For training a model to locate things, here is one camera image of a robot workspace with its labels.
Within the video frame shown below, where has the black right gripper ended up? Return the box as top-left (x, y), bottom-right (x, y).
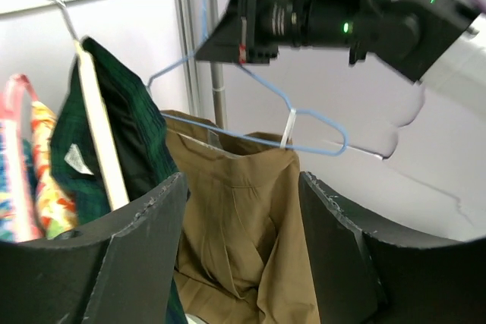
top-left (195, 0), bottom-right (380, 64)

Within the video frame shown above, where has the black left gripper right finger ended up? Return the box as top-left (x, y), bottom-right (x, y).
top-left (298, 172), bottom-right (485, 324)

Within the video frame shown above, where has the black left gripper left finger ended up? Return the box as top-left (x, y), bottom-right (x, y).
top-left (1, 173), bottom-right (188, 324)

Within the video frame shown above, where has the tan brown skirt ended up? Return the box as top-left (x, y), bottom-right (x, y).
top-left (166, 110), bottom-right (320, 323)

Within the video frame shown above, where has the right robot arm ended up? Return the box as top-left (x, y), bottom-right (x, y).
top-left (196, 0), bottom-right (485, 116)

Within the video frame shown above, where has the cream wooden hanger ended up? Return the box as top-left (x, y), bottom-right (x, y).
top-left (52, 0), bottom-right (129, 210)

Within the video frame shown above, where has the pink plastic hanger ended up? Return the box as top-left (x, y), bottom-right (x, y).
top-left (1, 74), bottom-right (42, 242)

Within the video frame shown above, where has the orange floral garment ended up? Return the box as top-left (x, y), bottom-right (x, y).
top-left (30, 101), bottom-right (78, 239)

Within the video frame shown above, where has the blue floral garment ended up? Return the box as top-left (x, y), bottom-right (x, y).
top-left (1, 139), bottom-right (39, 242)

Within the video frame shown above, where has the dark green plaid garment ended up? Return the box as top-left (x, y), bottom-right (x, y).
top-left (50, 37), bottom-right (188, 323)

